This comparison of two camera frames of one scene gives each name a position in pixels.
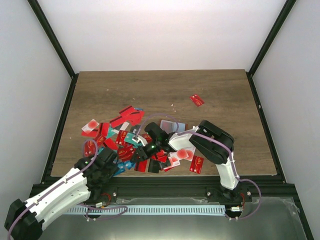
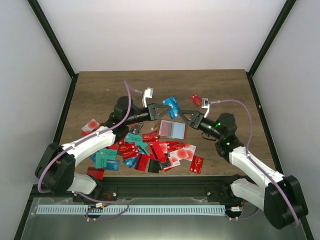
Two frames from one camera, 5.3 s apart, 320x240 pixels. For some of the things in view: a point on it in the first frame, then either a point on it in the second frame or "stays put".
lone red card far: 197,100 stays put
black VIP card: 134,129 stays put
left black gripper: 114,169 -> 153,113
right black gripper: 142,153 -> 195,122
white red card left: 89,127 stays put
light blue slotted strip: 159,209 stays put
